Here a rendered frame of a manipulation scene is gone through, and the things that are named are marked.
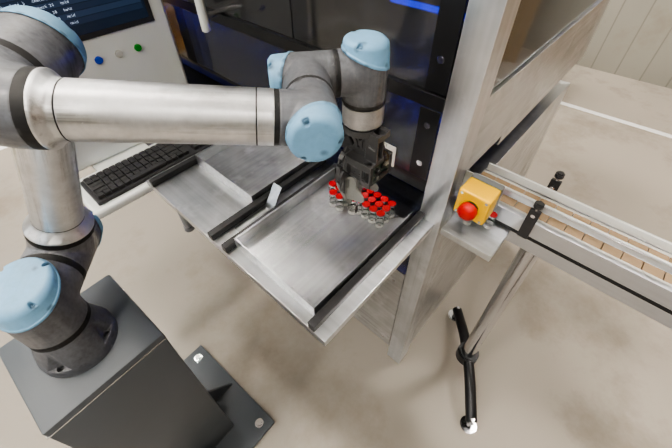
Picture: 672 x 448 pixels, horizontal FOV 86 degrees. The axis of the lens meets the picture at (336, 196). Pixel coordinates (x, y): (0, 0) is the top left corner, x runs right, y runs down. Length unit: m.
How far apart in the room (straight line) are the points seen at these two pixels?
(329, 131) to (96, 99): 0.27
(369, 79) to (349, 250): 0.42
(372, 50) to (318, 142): 0.18
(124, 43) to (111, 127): 0.87
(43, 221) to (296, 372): 1.14
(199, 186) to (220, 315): 0.90
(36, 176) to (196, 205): 0.39
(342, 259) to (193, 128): 0.49
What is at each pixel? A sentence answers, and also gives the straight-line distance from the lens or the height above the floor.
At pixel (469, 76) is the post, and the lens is 0.71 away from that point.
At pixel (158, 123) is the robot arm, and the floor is 1.33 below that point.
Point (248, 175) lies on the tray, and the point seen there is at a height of 0.88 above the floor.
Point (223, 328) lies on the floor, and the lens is 1.81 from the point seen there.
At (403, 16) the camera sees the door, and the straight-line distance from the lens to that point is 0.76.
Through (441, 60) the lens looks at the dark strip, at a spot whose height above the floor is 1.28.
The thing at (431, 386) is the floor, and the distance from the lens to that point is 1.68.
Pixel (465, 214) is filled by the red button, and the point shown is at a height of 1.00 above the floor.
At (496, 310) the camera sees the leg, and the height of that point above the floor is 0.51.
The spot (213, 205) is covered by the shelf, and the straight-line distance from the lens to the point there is 1.01.
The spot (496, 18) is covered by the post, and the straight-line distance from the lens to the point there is 0.67.
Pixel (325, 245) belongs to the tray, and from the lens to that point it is 0.86.
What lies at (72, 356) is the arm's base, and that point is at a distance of 0.94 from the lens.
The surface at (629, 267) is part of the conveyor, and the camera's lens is 0.97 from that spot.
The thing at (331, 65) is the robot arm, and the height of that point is 1.32.
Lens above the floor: 1.57
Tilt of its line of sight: 45 degrees down
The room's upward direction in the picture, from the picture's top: straight up
